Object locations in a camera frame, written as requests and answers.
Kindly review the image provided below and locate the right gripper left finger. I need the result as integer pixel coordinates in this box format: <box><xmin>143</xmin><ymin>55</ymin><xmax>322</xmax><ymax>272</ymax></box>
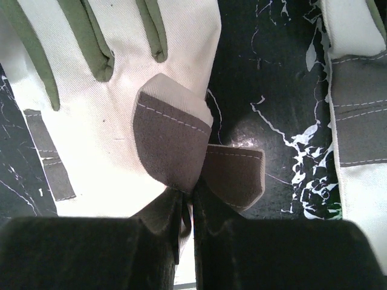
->
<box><xmin>1</xmin><ymin>188</ymin><xmax>183</xmax><ymax>289</ymax></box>

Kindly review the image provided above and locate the white work glove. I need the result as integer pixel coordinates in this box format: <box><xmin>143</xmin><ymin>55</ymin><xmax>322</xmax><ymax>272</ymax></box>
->
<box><xmin>1</xmin><ymin>1</ymin><xmax>221</xmax><ymax>217</ymax></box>

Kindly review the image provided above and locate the white grey glove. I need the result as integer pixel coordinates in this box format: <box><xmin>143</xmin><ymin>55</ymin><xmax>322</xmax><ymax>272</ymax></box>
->
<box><xmin>24</xmin><ymin>74</ymin><xmax>265</xmax><ymax>258</ymax></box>
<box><xmin>320</xmin><ymin>1</ymin><xmax>386</xmax><ymax>269</ymax></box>

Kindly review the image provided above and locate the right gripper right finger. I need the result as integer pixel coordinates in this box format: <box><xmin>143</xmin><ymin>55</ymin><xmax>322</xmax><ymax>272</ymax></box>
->
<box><xmin>193</xmin><ymin>184</ymin><xmax>386</xmax><ymax>289</ymax></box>

